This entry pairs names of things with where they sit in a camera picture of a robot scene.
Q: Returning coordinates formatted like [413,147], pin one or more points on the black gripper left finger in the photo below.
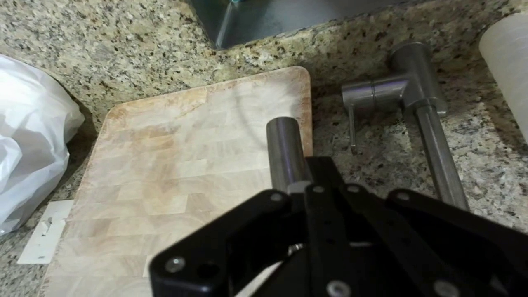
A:
[223,256]

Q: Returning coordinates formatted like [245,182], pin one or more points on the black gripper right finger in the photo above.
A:
[406,245]

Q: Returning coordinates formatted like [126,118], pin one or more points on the stainless steel gooseneck faucet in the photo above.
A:
[413,88]

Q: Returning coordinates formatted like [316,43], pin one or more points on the stainless steel sink basin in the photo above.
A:
[238,22]

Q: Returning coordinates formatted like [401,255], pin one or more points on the wooden cutting board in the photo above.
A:
[164,167]

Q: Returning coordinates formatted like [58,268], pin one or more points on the white plastic bag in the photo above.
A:
[37,121]

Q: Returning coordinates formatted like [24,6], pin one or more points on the white wall outlet plate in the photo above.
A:
[45,240]

